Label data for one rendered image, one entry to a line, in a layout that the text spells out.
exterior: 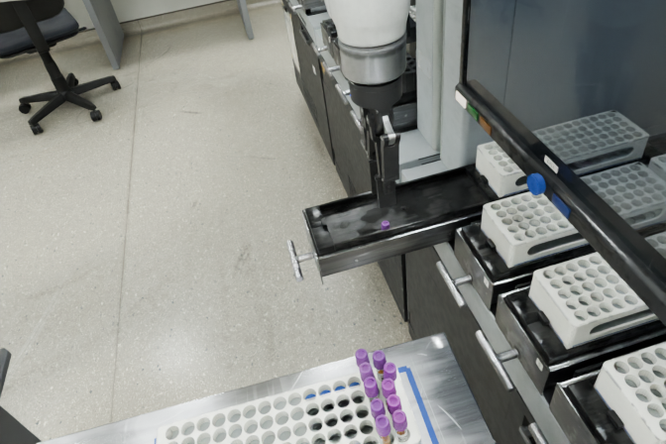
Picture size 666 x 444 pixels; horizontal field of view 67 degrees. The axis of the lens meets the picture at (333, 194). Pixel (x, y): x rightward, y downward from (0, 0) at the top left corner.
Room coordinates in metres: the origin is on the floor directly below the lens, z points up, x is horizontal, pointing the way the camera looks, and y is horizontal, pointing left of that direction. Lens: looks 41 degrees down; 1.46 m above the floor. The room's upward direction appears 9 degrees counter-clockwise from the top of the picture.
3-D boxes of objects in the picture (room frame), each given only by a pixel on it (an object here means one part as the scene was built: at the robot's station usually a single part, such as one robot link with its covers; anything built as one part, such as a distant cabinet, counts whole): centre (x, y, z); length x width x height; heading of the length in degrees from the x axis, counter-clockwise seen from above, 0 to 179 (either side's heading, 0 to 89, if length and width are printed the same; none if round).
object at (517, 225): (0.57, -0.40, 0.83); 0.30 x 0.10 x 0.06; 99
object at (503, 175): (0.73, -0.44, 0.83); 0.30 x 0.10 x 0.06; 99
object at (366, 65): (0.64, -0.08, 1.15); 0.09 x 0.09 x 0.06
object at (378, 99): (0.64, -0.08, 1.07); 0.08 x 0.07 x 0.09; 9
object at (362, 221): (0.71, -0.26, 0.78); 0.73 x 0.14 x 0.09; 99
